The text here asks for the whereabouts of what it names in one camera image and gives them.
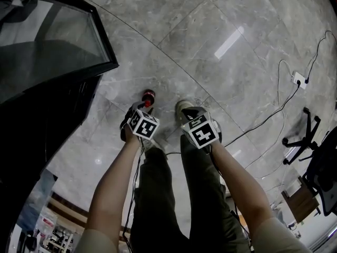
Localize cola bottle with red label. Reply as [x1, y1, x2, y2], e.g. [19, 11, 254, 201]
[142, 89, 156, 108]

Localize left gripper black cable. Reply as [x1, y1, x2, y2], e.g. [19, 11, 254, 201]
[123, 137, 146, 248]

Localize person's right forearm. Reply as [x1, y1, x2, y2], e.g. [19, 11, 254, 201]
[210, 142, 272, 235]

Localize white red plastic bag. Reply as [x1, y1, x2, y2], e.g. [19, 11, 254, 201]
[35, 211, 59, 237]

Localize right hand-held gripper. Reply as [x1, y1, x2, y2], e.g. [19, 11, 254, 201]
[180, 106, 222, 150]

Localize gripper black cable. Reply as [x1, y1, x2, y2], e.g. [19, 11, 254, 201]
[223, 84, 301, 148]
[123, 137, 146, 248]

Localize person's dark green trousers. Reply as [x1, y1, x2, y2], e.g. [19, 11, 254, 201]
[130, 134, 251, 253]

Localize black power cable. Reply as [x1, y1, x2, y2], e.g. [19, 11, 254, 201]
[304, 30, 337, 83]

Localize brown wooden box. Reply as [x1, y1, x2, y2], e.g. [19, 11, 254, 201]
[281, 189, 321, 224]

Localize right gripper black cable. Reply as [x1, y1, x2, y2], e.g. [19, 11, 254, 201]
[223, 84, 301, 148]

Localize person's right beige shoe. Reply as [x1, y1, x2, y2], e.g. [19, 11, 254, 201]
[174, 100, 197, 124]

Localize black office chair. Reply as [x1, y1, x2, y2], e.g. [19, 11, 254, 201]
[282, 107, 337, 218]

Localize white power strip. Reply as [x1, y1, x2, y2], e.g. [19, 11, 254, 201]
[291, 72, 310, 90]

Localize person's left forearm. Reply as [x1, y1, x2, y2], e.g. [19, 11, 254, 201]
[85, 134, 143, 237]

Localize black mini fridge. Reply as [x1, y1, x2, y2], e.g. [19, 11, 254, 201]
[0, 0, 120, 253]

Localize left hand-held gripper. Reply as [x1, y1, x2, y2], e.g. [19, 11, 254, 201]
[119, 101, 161, 142]

